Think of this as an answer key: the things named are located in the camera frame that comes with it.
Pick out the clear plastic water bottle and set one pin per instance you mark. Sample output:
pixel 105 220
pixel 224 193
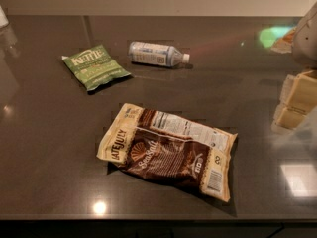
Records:
pixel 157 54

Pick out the green Kettle chip bag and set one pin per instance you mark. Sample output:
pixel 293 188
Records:
pixel 94 67

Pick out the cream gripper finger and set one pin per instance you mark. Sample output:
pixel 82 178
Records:
pixel 299 92
pixel 286 120

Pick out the white object at left edge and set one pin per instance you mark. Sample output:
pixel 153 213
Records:
pixel 3 19

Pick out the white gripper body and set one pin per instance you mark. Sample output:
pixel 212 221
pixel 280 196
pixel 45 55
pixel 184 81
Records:
pixel 307 39

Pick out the brown Late July chip bag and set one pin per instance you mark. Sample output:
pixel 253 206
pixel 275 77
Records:
pixel 165 148

